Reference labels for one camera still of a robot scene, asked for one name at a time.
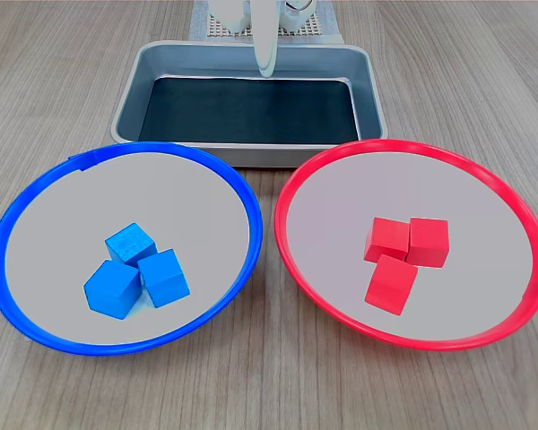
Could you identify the small red cube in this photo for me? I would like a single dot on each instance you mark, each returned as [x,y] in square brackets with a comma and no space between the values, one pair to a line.
[429,242]
[387,239]
[391,285]

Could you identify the small blue cube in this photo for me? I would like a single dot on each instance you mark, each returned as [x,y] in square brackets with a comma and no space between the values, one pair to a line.
[165,277]
[112,291]
[130,242]

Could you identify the black tray mat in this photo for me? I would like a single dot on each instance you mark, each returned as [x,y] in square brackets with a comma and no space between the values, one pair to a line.
[251,112]

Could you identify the steel tray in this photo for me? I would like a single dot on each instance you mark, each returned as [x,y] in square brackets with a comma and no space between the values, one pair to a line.
[260,156]

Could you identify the white plate with blue rim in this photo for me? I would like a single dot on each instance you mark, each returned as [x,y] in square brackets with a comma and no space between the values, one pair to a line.
[72,201]

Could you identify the white plate with red rim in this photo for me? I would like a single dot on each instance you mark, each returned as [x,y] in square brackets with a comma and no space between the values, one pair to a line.
[475,201]

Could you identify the pale perforated base plate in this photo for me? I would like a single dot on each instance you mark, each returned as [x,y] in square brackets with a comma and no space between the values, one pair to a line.
[309,28]

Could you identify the translucent sheet under base plate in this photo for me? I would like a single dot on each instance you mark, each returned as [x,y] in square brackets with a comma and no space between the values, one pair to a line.
[198,22]

